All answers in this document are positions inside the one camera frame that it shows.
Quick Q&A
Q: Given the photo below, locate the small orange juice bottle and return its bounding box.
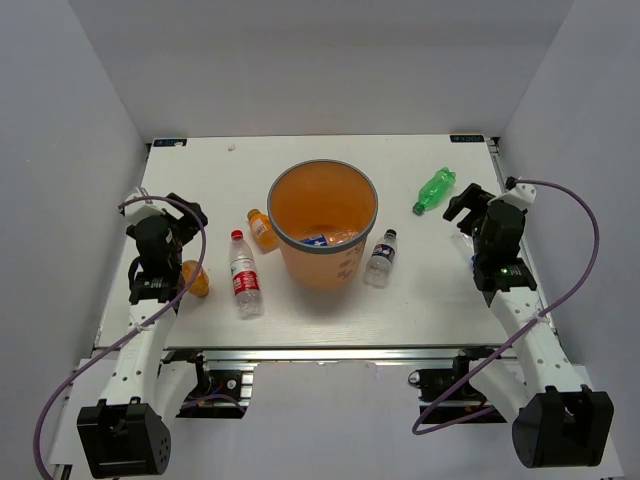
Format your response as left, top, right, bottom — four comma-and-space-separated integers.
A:
247, 209, 279, 253

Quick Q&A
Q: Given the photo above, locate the right blue table sticker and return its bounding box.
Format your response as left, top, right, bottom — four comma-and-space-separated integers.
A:
449, 134, 485, 143

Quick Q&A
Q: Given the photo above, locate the clear bottle blue label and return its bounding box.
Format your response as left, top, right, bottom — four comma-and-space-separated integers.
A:
451, 233, 476, 269

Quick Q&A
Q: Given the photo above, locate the blue table sticker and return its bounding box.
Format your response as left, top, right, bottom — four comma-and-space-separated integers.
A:
152, 139, 187, 148
449, 134, 485, 143

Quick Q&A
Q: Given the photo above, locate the clear bottle black cap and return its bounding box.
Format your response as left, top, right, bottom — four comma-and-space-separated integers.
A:
364, 229, 397, 288

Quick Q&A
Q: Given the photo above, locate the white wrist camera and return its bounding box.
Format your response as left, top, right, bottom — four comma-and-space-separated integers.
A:
118, 186, 164, 225
502, 176, 537, 210

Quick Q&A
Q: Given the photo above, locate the left blue table sticker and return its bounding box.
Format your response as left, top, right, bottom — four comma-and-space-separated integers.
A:
152, 139, 187, 148

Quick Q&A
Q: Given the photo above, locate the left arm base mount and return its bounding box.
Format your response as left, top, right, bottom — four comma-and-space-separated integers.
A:
161, 350, 255, 419

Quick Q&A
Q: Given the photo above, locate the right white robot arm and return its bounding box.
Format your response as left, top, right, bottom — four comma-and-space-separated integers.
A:
443, 180, 614, 468

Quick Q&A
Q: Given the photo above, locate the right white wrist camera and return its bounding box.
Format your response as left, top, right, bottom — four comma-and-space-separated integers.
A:
502, 176, 537, 210

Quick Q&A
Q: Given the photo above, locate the clear bottle red label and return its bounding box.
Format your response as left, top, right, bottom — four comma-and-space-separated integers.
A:
229, 230, 263, 319

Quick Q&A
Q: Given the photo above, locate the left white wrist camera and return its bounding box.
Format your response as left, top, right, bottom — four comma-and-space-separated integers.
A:
118, 186, 164, 225

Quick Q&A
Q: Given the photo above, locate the orange juice bottle wide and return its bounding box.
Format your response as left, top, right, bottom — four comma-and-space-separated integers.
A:
182, 260, 209, 298

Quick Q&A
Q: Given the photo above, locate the orange plastic bin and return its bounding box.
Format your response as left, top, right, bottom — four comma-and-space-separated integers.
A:
267, 159, 378, 290

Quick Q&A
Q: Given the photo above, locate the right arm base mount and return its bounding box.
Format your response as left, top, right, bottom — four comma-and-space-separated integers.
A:
408, 349, 516, 425

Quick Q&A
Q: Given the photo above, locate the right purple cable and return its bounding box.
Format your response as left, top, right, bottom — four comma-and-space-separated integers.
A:
411, 179, 601, 436

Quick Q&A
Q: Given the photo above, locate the crushed bottle inside bin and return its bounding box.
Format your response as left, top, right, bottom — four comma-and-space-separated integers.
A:
298, 226, 359, 247

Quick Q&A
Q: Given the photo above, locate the aluminium table rail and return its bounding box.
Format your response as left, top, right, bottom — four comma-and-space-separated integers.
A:
161, 345, 497, 362

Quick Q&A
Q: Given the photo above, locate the green plastic bottle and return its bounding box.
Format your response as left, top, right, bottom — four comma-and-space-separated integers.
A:
412, 167, 456, 215

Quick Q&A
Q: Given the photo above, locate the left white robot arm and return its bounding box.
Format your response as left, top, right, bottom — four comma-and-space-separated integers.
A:
76, 188, 212, 479

